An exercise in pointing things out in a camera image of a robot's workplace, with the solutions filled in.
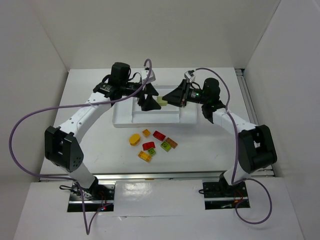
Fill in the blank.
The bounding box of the light green tall lego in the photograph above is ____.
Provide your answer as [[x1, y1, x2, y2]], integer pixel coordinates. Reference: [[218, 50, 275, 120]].
[[156, 96, 168, 107]]

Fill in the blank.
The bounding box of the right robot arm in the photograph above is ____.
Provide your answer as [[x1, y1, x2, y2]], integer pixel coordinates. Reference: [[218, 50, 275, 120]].
[[163, 78, 278, 192]]

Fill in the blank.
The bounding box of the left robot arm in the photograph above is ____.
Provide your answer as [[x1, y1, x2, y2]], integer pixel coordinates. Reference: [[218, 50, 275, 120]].
[[44, 59, 159, 198]]

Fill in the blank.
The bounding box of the white divided sorting tray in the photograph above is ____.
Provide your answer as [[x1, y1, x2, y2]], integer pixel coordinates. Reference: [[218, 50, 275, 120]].
[[112, 97, 198, 128]]

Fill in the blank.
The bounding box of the small orange square lego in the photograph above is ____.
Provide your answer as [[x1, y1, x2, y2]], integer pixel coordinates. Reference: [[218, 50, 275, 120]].
[[142, 129, 151, 138]]

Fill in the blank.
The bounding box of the red rectangular lego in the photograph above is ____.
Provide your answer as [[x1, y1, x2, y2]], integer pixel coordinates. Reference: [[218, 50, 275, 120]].
[[152, 130, 166, 142]]

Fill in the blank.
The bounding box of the yellow oval lego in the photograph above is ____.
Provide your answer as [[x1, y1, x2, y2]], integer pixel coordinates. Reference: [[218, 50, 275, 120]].
[[129, 133, 141, 146]]

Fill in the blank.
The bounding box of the red curved lego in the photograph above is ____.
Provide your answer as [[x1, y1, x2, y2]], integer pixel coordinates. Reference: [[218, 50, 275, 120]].
[[142, 141, 156, 151]]

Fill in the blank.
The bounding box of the brown flat lego plate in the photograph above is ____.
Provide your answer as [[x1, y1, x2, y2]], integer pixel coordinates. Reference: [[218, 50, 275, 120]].
[[165, 137, 178, 149]]

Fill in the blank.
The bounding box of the green lego block right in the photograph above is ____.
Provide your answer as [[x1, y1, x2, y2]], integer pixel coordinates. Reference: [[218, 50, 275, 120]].
[[160, 141, 172, 152]]

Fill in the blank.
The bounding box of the small green lego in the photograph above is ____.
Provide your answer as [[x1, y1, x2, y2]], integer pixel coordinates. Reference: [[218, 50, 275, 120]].
[[147, 147, 157, 156]]

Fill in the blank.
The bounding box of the orange flat lego plate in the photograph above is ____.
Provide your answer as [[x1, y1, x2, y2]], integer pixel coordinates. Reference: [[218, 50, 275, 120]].
[[138, 151, 152, 163]]

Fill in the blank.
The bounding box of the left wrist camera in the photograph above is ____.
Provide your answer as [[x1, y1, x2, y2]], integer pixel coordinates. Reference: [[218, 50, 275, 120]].
[[140, 69, 156, 84]]

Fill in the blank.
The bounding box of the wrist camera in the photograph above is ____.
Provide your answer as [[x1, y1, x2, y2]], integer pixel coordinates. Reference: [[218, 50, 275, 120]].
[[140, 69, 156, 84], [184, 70, 196, 83]]

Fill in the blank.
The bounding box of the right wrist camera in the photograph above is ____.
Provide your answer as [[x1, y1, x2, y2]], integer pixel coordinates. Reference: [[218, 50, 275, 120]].
[[184, 70, 196, 83]]

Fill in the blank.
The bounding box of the front aluminium rail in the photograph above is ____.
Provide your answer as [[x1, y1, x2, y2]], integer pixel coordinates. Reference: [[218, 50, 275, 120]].
[[36, 167, 275, 182]]

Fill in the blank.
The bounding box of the aluminium rail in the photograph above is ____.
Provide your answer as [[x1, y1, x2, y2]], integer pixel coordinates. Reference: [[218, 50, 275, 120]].
[[36, 167, 275, 182], [234, 67, 273, 171]]

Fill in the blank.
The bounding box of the right side aluminium rail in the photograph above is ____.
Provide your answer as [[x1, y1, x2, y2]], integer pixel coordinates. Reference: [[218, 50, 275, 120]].
[[234, 67, 273, 171]]

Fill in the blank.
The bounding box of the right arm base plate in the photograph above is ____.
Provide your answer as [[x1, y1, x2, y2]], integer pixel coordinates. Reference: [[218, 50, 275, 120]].
[[198, 182, 250, 210]]

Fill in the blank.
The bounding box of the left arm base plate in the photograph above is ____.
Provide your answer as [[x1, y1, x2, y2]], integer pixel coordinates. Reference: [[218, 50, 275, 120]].
[[59, 182, 116, 213]]

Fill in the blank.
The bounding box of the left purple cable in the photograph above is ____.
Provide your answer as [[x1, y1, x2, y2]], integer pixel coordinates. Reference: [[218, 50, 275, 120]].
[[8, 58, 154, 236]]

